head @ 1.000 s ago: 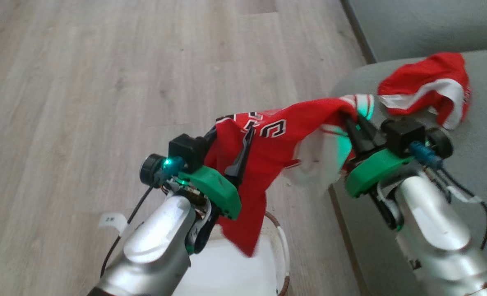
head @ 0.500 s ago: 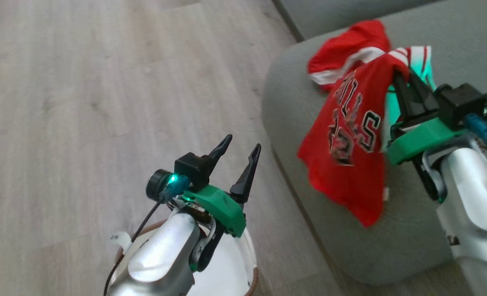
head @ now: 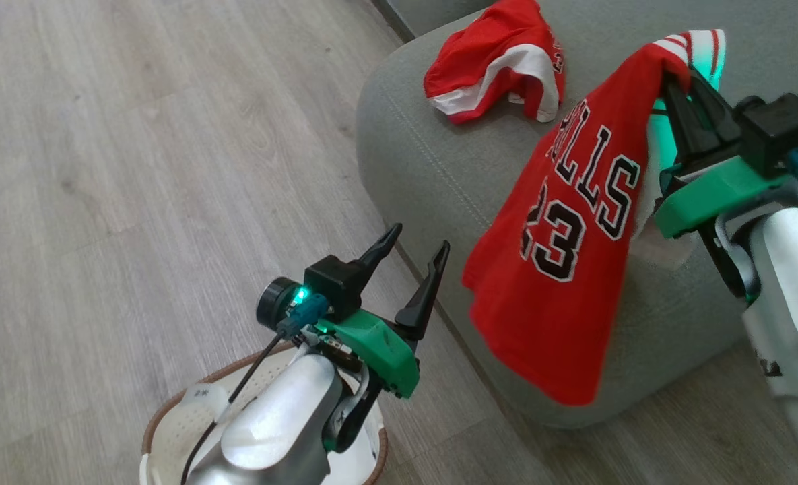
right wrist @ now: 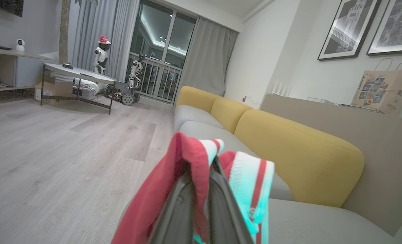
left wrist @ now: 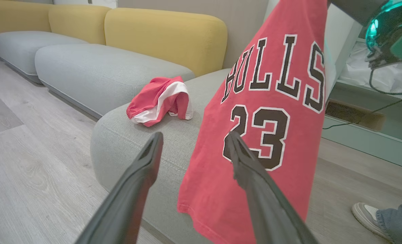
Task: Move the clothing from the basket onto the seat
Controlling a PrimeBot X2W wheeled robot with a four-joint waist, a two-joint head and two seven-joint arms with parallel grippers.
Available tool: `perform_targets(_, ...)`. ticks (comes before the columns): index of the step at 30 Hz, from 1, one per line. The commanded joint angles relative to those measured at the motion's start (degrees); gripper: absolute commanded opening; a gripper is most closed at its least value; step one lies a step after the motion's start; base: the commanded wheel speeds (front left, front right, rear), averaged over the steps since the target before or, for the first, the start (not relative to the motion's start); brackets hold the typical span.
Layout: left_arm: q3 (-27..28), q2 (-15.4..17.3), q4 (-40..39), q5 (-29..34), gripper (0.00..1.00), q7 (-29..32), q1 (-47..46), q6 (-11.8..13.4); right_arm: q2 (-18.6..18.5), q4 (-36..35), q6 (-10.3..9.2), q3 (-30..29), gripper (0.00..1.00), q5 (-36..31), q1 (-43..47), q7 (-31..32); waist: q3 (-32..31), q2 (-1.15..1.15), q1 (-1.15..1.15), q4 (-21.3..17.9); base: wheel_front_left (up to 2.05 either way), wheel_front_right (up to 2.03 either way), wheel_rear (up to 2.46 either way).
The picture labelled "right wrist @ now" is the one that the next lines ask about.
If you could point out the white wifi router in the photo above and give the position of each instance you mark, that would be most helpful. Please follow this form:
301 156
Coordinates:
282 89

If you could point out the brown tree trunk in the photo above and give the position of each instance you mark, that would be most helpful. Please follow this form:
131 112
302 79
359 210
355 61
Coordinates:
65 30

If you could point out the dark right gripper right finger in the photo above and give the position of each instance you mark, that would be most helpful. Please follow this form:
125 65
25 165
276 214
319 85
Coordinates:
226 217

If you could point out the red white garment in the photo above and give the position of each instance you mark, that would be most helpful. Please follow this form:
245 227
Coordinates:
146 206

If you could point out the glass balcony door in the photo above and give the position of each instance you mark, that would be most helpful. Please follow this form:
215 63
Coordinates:
161 51

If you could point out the small yellow sofa back cushion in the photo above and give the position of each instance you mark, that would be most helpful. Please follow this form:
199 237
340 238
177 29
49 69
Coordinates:
195 98
229 113

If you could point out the sheer white curtain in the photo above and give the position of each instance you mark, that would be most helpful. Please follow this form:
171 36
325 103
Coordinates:
102 23

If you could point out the small black table item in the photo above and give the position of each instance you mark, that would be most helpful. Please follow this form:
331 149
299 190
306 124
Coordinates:
68 66

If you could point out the printed paper shopping bag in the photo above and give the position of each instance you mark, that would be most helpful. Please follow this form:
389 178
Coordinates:
384 89

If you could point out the cardboard box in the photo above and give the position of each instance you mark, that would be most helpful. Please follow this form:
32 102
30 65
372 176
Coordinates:
51 91

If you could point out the round white coffee table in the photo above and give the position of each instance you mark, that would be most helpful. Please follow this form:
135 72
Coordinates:
78 73

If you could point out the grey sofa seat cushion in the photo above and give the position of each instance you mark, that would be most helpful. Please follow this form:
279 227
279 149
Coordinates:
221 139
316 223
194 115

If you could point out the grey window curtain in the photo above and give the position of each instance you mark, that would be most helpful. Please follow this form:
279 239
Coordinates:
209 57

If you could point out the white humanoid robot santa hat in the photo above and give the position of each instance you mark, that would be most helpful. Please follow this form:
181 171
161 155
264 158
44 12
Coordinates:
101 56

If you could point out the yellow and grey sofa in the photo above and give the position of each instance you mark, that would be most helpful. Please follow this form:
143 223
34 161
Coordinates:
387 159

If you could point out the black television screen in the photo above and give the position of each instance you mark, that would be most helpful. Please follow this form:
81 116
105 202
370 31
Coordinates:
4 5

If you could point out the large yellow sofa back cushion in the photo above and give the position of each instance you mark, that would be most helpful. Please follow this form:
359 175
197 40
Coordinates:
299 156

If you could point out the white tv cabinet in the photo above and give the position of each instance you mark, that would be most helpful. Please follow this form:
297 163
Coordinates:
4 67

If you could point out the black framed city picture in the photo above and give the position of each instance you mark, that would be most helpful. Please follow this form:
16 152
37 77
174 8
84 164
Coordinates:
396 27
348 28

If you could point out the white security camera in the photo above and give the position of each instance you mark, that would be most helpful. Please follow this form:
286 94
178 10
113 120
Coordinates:
20 45

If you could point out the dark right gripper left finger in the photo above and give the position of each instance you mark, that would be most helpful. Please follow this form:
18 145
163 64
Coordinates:
177 217

